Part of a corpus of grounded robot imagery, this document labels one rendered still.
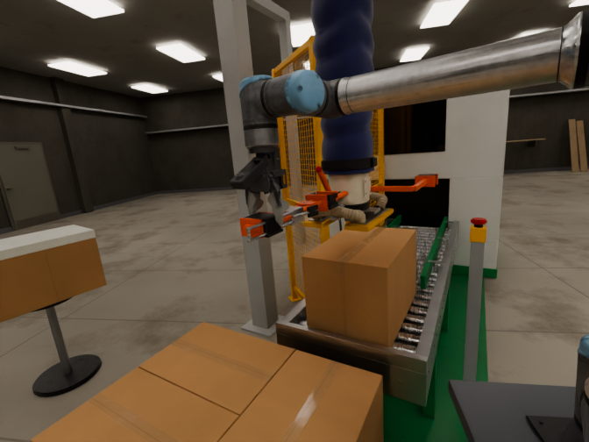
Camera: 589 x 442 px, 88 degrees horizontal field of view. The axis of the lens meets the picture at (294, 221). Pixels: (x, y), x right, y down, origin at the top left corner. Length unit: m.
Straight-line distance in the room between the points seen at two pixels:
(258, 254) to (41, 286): 1.36
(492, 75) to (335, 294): 1.04
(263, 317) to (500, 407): 1.92
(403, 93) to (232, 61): 1.77
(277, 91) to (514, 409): 0.98
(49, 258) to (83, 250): 0.18
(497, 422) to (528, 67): 0.80
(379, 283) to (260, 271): 1.31
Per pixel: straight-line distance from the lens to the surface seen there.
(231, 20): 2.44
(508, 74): 0.71
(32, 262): 2.40
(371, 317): 1.42
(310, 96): 0.73
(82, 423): 1.52
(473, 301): 1.86
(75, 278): 2.48
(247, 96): 0.82
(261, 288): 2.53
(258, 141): 0.80
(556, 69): 0.71
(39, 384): 2.92
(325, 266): 1.40
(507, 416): 1.05
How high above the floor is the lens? 1.44
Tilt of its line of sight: 13 degrees down
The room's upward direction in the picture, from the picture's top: 5 degrees counter-clockwise
